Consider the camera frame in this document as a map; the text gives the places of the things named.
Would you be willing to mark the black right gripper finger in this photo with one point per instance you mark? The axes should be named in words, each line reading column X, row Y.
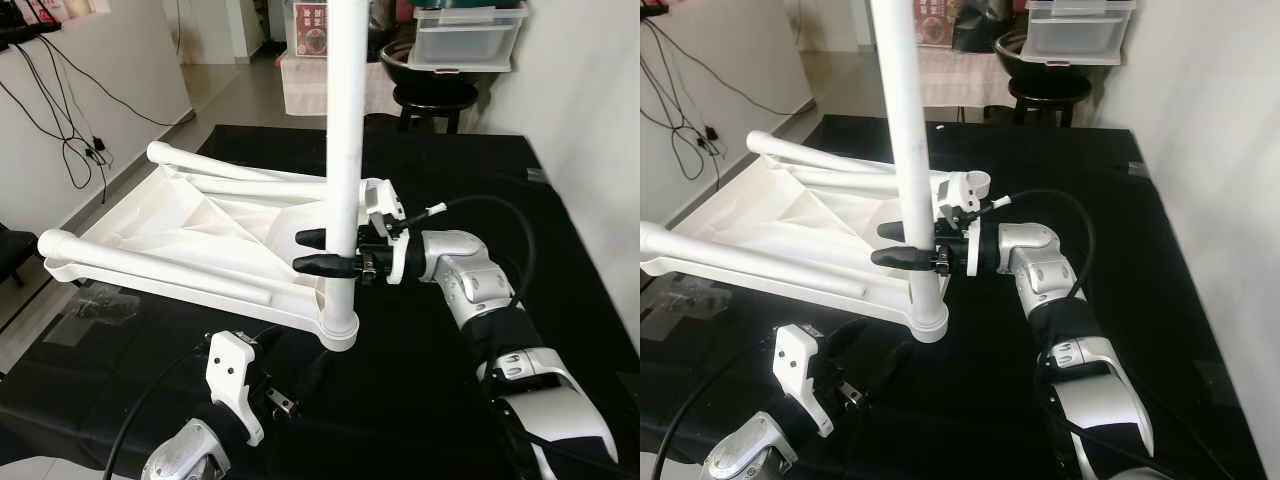
column 892, row 232
column 320, row 265
column 900, row 258
column 310, row 238

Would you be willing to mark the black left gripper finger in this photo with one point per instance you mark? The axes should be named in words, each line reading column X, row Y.
column 850, row 331
column 270, row 337

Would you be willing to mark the white plastic table top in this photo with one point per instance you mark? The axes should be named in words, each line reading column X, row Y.
column 200, row 230
column 800, row 220

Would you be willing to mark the checkered cloth covered table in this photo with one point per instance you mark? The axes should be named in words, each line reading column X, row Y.
column 960, row 80

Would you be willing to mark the clear tape piece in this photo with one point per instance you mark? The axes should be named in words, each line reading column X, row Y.
column 1136, row 168
column 537, row 175

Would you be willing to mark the black power adapter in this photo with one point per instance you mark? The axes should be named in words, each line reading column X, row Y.
column 97, row 147
column 710, row 135

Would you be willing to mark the black plastic bag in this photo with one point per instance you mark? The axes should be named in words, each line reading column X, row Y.
column 980, row 25
column 390, row 25

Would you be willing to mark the clear plastic storage box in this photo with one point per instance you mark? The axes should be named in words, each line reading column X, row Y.
column 465, row 40
column 1080, row 35

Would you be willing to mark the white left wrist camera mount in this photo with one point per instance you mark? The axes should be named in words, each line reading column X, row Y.
column 798, row 365
column 232, row 375

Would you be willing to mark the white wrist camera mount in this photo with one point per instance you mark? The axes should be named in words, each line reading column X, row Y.
column 385, row 205
column 955, row 200
column 232, row 375
column 798, row 365

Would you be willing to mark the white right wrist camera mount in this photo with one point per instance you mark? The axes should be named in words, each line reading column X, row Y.
column 385, row 205
column 955, row 200

